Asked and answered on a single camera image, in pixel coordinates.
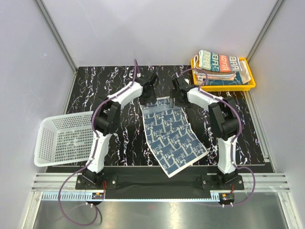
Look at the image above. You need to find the orange connector box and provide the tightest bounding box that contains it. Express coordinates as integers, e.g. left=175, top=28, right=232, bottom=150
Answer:
left=92, top=192, right=105, bottom=200
left=220, top=193, right=235, bottom=204

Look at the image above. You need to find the striped rabbit text towel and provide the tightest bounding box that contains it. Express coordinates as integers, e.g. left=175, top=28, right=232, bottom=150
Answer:
left=198, top=50, right=242, bottom=73

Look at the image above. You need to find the aluminium frame rail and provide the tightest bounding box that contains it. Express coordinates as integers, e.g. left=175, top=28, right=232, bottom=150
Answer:
left=31, top=173, right=290, bottom=192

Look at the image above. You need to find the blue white patterned towel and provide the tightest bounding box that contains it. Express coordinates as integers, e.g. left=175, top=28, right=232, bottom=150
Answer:
left=140, top=97, right=208, bottom=178

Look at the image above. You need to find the right orange connector box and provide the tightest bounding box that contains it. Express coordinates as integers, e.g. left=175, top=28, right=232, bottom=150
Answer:
left=220, top=193, right=235, bottom=204

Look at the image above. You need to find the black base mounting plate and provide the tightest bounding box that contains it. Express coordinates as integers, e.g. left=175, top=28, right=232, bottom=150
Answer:
left=75, top=166, right=244, bottom=191

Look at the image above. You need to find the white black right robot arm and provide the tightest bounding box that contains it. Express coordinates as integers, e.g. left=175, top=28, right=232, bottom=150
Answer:
left=170, top=77, right=242, bottom=189

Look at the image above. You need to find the left orange connector box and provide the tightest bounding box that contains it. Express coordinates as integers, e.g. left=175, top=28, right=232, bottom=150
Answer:
left=92, top=192, right=105, bottom=200

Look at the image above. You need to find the white plastic laundry basket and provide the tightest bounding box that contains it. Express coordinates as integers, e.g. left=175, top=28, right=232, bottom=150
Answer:
left=34, top=111, right=93, bottom=167

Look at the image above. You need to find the pink white rabbit towel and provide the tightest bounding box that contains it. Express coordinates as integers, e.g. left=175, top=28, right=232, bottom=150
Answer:
left=196, top=74, right=236, bottom=81

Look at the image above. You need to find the yellow plastic tray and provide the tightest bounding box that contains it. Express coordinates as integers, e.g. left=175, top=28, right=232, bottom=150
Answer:
left=191, top=50, right=256, bottom=92

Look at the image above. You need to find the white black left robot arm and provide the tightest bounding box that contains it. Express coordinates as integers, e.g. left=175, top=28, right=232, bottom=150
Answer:
left=86, top=73, right=159, bottom=189

